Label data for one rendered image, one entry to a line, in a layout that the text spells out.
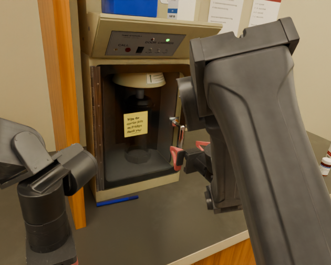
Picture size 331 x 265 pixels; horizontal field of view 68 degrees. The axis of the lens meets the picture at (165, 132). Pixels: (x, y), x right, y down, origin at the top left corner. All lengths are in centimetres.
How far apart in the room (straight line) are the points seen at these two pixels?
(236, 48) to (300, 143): 8
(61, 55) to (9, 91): 58
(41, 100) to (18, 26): 28
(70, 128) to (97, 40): 21
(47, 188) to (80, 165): 7
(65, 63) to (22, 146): 26
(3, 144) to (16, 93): 78
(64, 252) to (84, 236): 36
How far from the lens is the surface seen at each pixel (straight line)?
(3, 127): 37
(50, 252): 44
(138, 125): 76
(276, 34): 20
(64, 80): 58
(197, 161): 69
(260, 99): 18
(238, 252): 98
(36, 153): 37
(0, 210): 94
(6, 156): 35
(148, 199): 88
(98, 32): 58
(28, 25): 109
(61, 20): 57
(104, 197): 87
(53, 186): 38
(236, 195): 53
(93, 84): 68
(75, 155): 43
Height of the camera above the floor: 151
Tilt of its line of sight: 25 degrees down
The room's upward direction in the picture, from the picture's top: 5 degrees clockwise
